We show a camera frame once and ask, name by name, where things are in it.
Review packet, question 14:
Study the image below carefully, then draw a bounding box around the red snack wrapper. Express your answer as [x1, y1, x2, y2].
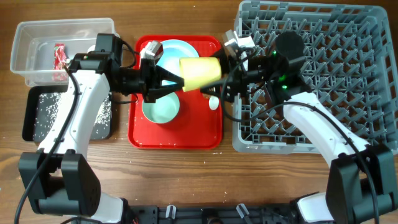
[53, 44, 68, 82]

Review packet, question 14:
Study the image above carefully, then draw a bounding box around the green bowl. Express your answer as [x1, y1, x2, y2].
[142, 93, 180, 124]

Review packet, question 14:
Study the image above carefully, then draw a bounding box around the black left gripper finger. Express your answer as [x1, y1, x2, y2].
[154, 83, 183, 100]
[157, 66, 184, 82]

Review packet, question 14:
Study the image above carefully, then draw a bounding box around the clear plastic storage bin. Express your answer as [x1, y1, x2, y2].
[10, 18, 117, 87]

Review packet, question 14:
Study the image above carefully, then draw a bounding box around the light blue plate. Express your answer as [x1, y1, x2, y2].
[141, 39, 200, 86]

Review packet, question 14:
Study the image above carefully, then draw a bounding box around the red serving tray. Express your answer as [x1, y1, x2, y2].
[127, 34, 223, 150]

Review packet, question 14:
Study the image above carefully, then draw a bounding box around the grey dishwasher rack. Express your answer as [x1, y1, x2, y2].
[233, 1, 397, 154]

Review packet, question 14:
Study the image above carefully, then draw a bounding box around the white plastic spoon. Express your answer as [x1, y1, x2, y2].
[208, 96, 220, 110]

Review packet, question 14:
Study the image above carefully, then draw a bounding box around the white cooked rice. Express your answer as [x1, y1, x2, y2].
[32, 92, 112, 142]

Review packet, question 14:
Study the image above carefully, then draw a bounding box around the black food waste tray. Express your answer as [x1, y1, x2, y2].
[22, 85, 112, 142]

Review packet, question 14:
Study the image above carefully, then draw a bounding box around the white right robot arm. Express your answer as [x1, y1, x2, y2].
[201, 30, 397, 223]

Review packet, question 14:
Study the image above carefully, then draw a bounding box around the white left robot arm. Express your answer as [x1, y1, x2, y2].
[18, 34, 184, 223]

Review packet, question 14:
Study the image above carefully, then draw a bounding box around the yellow plastic cup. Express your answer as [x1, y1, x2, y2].
[179, 57, 222, 92]

